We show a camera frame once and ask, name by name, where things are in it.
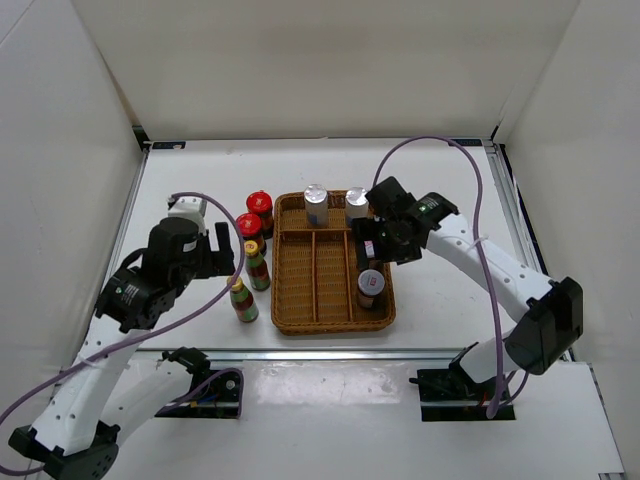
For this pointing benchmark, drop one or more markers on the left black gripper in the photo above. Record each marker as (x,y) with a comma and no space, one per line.
(217,262)

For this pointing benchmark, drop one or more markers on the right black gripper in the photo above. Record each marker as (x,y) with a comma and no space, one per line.
(368,229)

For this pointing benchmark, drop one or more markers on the dark spice jar white lid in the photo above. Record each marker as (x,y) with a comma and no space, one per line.
(369,249)

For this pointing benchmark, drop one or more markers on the silver cap white shaker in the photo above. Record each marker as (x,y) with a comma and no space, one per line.
(356,204)
(315,198)

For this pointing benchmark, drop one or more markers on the yellow cap sauce bottle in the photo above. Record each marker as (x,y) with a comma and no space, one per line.
(256,266)
(242,301)

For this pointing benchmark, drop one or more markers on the pink spice jar white lid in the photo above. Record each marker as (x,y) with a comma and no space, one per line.
(370,284)

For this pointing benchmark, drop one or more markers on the yellow cap sauce bottle front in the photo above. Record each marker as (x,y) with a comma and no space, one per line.
(242,301)

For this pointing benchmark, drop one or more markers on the silver cap white shaker front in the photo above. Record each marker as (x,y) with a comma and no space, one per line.
(315,198)

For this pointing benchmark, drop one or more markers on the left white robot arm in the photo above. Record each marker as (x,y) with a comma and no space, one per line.
(80,432)

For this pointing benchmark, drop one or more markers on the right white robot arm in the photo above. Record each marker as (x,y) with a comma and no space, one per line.
(548,314)

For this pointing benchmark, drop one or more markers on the red cap sauce jar front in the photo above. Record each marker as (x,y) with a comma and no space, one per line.
(250,226)

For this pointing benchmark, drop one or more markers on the red cap sauce jar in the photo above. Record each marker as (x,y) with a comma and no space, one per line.
(260,203)
(250,226)

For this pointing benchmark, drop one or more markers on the red cap sauce jar rear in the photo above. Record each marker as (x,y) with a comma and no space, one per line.
(260,203)

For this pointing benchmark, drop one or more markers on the woven wicker divided tray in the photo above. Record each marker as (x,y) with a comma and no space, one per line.
(314,274)

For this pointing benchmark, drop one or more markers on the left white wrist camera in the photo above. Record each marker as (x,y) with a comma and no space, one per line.
(190,208)

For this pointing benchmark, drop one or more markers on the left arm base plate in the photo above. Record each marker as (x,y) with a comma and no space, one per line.
(212,394)

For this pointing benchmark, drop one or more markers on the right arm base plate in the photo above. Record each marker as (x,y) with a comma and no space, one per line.
(443,398)

